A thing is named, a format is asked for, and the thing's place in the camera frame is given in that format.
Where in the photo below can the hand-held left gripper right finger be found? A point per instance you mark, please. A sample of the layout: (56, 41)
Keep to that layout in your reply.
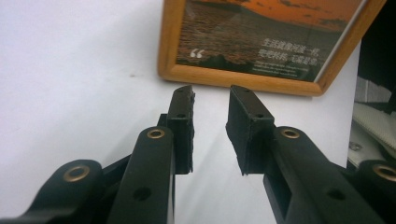
(299, 174)

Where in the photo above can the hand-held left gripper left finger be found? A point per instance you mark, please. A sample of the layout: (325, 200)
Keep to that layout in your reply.
(149, 174)

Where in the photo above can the wooden picture frame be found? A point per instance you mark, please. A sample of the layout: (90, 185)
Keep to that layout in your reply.
(249, 40)

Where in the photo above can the white paper sheet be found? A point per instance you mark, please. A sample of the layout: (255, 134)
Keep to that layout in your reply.
(77, 93)

